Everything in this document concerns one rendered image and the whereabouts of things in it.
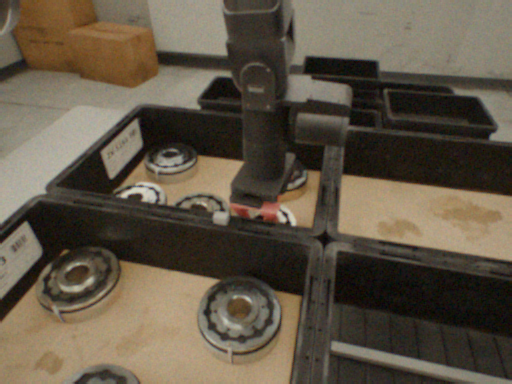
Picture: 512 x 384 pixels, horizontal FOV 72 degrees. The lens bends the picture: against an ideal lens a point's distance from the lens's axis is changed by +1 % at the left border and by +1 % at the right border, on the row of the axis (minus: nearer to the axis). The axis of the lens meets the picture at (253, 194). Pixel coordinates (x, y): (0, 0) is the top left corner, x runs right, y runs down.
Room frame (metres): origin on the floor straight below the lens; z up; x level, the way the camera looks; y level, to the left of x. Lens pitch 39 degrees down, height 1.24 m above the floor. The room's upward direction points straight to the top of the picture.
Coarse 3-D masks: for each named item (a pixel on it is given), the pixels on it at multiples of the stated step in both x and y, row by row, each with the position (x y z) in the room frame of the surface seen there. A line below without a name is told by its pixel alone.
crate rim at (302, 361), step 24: (24, 216) 0.34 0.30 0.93; (144, 216) 0.34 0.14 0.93; (168, 216) 0.34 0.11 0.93; (264, 240) 0.30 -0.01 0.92; (288, 240) 0.29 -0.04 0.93; (312, 240) 0.29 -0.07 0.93; (312, 264) 0.26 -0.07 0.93; (312, 288) 0.22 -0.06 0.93; (312, 312) 0.20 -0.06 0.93; (312, 336) 0.17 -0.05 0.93
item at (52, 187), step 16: (128, 112) 0.63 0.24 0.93; (176, 112) 0.64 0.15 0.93; (192, 112) 0.64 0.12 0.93; (208, 112) 0.63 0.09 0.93; (224, 112) 0.63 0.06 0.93; (112, 128) 0.57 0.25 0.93; (96, 144) 0.51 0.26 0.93; (80, 160) 0.47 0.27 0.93; (64, 176) 0.42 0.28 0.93; (48, 192) 0.39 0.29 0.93; (64, 192) 0.38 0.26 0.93; (80, 192) 0.38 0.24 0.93; (320, 192) 0.38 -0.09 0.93; (144, 208) 0.35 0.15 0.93; (160, 208) 0.35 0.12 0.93; (176, 208) 0.35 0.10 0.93; (320, 208) 0.35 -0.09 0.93; (240, 224) 0.32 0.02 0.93; (256, 224) 0.32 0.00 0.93; (272, 224) 0.32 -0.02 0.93; (288, 224) 0.32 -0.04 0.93; (320, 224) 0.32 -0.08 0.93; (320, 240) 0.30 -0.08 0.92
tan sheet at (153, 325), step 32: (32, 288) 0.30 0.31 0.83; (128, 288) 0.30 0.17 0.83; (160, 288) 0.30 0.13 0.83; (192, 288) 0.30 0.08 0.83; (32, 320) 0.25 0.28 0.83; (96, 320) 0.25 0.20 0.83; (128, 320) 0.25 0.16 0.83; (160, 320) 0.25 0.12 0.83; (192, 320) 0.25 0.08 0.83; (288, 320) 0.25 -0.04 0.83; (0, 352) 0.21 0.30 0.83; (32, 352) 0.21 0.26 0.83; (64, 352) 0.21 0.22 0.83; (96, 352) 0.21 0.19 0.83; (128, 352) 0.21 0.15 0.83; (160, 352) 0.21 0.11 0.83; (192, 352) 0.21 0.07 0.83; (288, 352) 0.21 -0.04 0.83
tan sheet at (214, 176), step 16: (208, 160) 0.62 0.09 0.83; (224, 160) 0.62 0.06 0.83; (128, 176) 0.56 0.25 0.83; (144, 176) 0.56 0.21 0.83; (208, 176) 0.56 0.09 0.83; (224, 176) 0.56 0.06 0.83; (320, 176) 0.56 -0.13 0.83; (176, 192) 0.51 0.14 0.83; (192, 192) 0.51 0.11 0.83; (224, 192) 0.51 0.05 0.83; (288, 208) 0.46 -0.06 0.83; (304, 208) 0.46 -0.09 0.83; (304, 224) 0.42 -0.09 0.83
